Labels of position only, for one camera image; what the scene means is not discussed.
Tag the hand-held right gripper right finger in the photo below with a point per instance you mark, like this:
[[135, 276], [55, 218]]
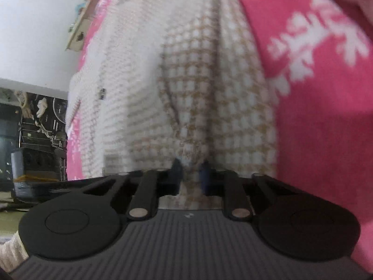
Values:
[[205, 179]]

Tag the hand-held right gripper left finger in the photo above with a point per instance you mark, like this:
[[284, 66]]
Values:
[[177, 175]]

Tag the beige checked knit jacket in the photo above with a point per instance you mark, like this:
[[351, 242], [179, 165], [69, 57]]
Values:
[[145, 93]]

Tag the pink floral blanket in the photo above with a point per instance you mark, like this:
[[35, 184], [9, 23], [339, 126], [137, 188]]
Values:
[[320, 122]]

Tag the black metal rack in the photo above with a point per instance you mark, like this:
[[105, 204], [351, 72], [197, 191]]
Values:
[[29, 128]]

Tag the cream nightstand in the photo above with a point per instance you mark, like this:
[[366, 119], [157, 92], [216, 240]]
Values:
[[84, 26]]

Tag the white fuzzy cloth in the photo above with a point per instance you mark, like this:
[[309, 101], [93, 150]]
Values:
[[11, 250]]

